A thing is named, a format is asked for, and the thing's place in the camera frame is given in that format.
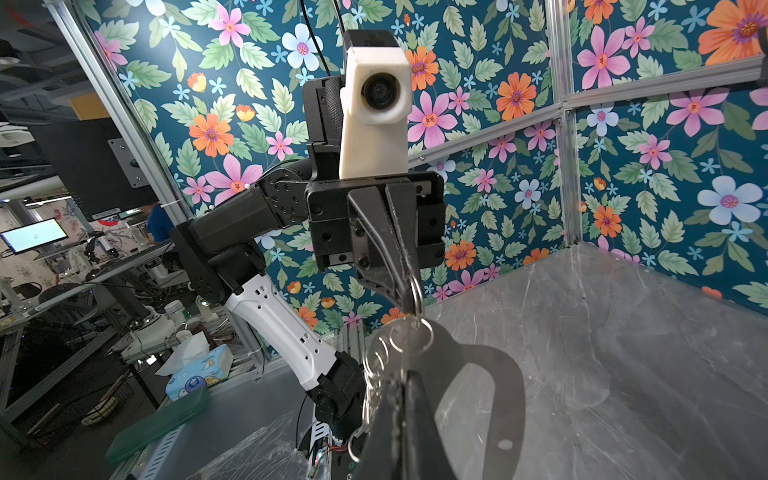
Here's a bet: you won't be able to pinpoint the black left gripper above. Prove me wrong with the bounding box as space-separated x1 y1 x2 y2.
307 171 446 315

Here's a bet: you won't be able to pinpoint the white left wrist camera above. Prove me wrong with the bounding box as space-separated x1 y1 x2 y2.
338 30 413 180

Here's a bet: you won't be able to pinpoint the green flat tray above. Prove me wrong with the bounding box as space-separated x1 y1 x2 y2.
105 389 210 465

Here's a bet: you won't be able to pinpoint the tissue box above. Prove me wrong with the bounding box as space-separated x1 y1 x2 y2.
156 332 233 401

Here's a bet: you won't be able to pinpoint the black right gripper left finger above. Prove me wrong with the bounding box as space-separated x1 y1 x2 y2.
352 371 409 480

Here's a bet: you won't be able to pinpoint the silver keys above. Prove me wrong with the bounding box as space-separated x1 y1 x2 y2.
353 278 526 479

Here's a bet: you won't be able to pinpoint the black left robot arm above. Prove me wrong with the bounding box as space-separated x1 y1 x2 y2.
172 76 446 314

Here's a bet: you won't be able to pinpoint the computer monitor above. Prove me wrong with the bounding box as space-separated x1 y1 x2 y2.
1 218 68 255

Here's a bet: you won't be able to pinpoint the aluminium corner post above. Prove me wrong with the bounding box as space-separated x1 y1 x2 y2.
545 0 583 245

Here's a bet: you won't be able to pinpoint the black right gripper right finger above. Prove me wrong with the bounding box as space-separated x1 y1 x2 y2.
407 371 456 480

